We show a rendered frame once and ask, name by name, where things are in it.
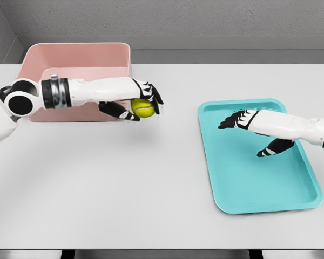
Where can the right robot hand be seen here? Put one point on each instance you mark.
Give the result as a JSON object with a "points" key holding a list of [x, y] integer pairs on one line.
{"points": [[262, 121]]}

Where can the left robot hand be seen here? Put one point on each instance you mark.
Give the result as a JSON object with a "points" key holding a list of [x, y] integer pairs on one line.
{"points": [[124, 89]]}

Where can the yellow tennis ball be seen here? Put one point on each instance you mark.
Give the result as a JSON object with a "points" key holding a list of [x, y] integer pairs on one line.
{"points": [[143, 108]]}

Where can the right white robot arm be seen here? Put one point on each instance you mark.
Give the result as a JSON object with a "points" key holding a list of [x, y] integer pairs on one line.
{"points": [[307, 126]]}

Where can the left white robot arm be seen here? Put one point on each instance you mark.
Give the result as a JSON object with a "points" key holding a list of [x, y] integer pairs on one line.
{"points": [[78, 93]]}

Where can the pink plastic basket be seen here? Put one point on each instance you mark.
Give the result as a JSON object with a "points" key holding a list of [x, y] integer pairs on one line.
{"points": [[78, 58]]}

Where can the blue plastic tray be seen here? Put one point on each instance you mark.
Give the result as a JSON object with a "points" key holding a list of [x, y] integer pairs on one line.
{"points": [[259, 178]]}

